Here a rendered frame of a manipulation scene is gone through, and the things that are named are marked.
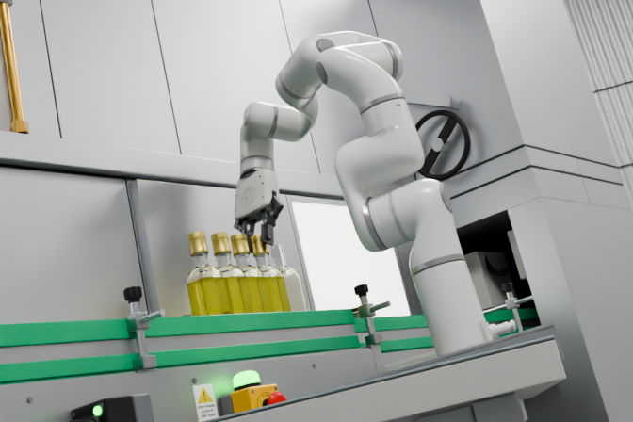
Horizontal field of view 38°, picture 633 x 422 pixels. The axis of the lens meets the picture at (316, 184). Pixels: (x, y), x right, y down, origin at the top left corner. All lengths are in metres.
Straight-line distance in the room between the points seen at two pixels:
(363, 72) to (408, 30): 1.35
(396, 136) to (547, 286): 1.14
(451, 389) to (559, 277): 1.85
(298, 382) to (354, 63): 0.58
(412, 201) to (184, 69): 0.85
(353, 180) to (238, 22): 0.96
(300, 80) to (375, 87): 0.24
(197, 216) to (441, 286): 0.68
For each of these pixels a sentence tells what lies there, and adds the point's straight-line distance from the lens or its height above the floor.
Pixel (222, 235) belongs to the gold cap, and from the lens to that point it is 1.84.
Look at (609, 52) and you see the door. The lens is 5.42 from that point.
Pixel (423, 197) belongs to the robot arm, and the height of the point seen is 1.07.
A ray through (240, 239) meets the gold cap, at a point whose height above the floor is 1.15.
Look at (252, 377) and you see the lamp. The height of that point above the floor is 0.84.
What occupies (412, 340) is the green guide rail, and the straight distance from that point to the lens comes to 2.20.
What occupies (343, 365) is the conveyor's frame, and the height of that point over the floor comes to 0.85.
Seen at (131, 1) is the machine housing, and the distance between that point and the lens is 2.20.
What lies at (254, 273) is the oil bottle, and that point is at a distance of 1.85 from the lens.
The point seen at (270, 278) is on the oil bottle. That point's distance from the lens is 1.88.
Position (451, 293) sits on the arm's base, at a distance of 1.52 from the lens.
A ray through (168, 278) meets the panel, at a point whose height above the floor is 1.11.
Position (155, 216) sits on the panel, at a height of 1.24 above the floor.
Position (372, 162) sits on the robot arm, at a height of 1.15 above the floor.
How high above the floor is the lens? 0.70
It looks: 16 degrees up
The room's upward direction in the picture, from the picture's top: 13 degrees counter-clockwise
